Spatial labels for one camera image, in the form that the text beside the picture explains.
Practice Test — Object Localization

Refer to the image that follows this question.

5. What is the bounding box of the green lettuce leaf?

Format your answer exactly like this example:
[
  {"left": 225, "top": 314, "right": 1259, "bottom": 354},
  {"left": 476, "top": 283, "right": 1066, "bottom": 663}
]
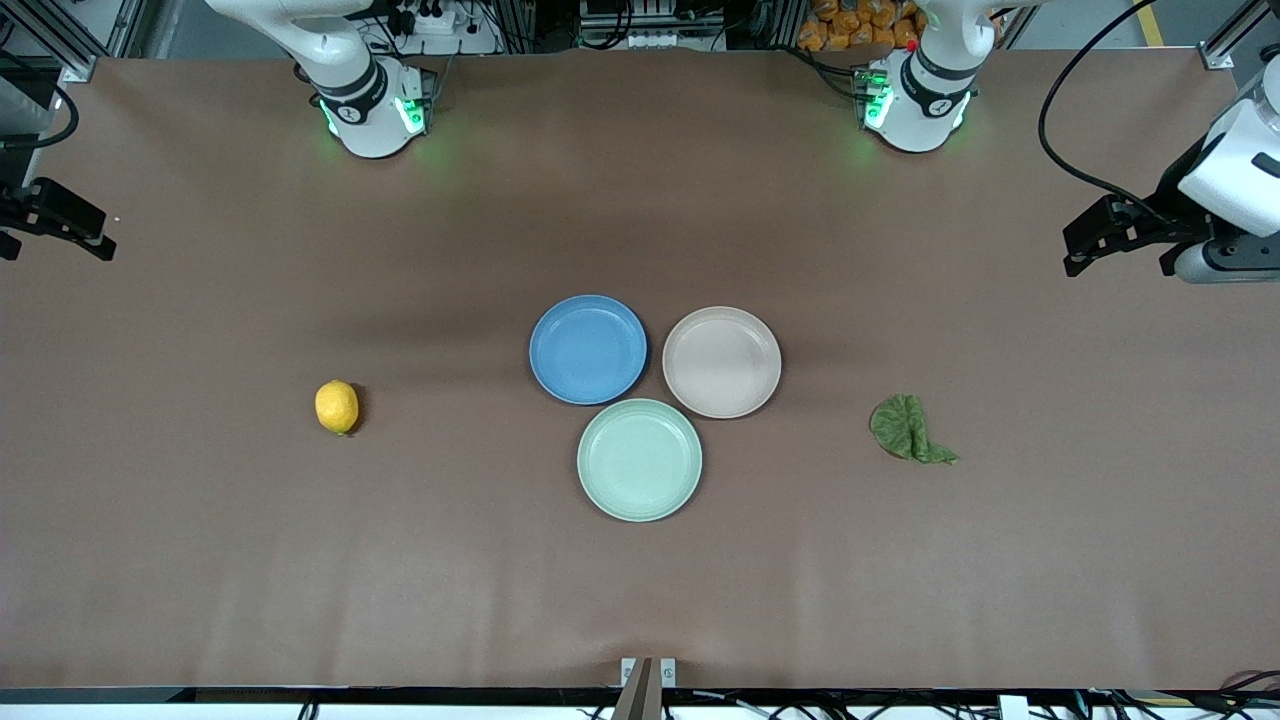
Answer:
[{"left": 869, "top": 393, "right": 961, "bottom": 467}]

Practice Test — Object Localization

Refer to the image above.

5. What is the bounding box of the yellow lemon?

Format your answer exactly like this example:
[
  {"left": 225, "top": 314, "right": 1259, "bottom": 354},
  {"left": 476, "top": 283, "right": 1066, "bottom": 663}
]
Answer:
[{"left": 315, "top": 379, "right": 361, "bottom": 437}]

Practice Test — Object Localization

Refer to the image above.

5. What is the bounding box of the bag of orange items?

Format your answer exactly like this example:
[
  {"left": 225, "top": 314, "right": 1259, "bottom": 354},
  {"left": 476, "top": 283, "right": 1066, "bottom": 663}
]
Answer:
[{"left": 797, "top": 0, "right": 926, "bottom": 53}]

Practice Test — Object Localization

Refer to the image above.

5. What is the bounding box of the beige plate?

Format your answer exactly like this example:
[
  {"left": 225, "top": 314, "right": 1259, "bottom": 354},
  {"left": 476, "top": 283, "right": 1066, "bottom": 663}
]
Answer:
[{"left": 662, "top": 306, "right": 783, "bottom": 420}]

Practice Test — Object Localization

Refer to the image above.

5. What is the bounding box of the white power strip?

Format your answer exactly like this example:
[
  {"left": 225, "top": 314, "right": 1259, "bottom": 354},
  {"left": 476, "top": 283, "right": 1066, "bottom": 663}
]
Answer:
[{"left": 395, "top": 0, "right": 463, "bottom": 37}]

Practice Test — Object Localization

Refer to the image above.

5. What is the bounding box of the light green plate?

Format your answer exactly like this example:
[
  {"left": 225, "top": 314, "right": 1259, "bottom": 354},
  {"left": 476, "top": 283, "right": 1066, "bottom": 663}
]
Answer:
[{"left": 577, "top": 398, "right": 704, "bottom": 523}]

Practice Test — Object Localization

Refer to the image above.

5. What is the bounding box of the blue plate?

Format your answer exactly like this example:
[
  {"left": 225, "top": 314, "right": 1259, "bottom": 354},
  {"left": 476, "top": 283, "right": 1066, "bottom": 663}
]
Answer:
[{"left": 529, "top": 294, "right": 650, "bottom": 406}]

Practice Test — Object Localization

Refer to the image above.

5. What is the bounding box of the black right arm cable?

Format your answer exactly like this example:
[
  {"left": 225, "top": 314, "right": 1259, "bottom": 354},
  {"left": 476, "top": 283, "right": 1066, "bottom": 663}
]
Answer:
[{"left": 0, "top": 80, "right": 80, "bottom": 153}]

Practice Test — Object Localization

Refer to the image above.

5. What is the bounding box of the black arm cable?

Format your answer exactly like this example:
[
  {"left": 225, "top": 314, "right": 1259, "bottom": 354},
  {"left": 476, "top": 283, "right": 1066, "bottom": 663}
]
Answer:
[
  {"left": 0, "top": 80, "right": 80, "bottom": 153},
  {"left": 1037, "top": 0, "right": 1167, "bottom": 207}
]

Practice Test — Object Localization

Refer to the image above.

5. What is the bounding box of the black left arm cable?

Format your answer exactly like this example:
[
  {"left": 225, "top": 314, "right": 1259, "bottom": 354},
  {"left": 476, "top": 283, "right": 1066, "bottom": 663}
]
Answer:
[{"left": 1037, "top": 0, "right": 1167, "bottom": 207}]

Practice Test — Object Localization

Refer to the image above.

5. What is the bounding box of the aluminium frame profile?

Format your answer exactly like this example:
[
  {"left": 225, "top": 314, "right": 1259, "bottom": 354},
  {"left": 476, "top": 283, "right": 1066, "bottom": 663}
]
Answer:
[
  {"left": 1198, "top": 0, "right": 1280, "bottom": 73},
  {"left": 0, "top": 0, "right": 97, "bottom": 84}
]

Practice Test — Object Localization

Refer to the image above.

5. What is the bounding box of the metal table edge bracket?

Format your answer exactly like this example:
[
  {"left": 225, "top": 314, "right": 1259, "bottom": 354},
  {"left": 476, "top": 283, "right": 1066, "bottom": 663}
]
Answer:
[{"left": 620, "top": 657, "right": 678, "bottom": 690}]

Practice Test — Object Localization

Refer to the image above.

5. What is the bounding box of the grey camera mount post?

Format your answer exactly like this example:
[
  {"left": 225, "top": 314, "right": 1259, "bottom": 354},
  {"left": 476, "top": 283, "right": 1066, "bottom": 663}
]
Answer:
[{"left": 611, "top": 658, "right": 656, "bottom": 720}]

